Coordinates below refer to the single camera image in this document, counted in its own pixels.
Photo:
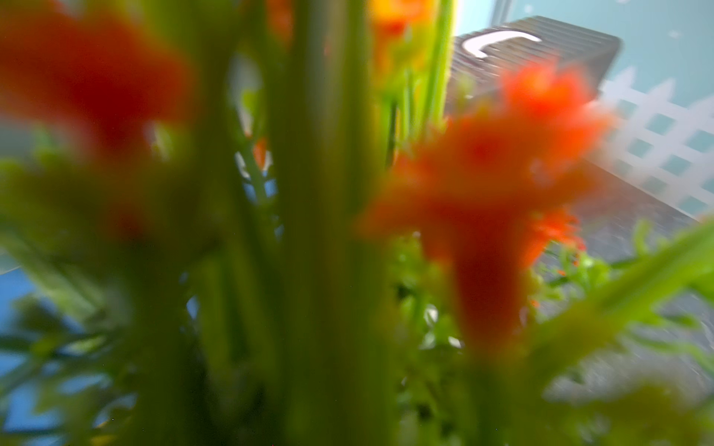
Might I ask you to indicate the red flower pot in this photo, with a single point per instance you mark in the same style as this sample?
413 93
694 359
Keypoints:
402 276

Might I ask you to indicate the yellow rack with coloured shelves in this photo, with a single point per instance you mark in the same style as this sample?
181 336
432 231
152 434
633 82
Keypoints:
131 330

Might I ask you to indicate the brown lidded storage box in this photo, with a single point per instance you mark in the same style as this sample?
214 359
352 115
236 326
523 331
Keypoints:
480 57

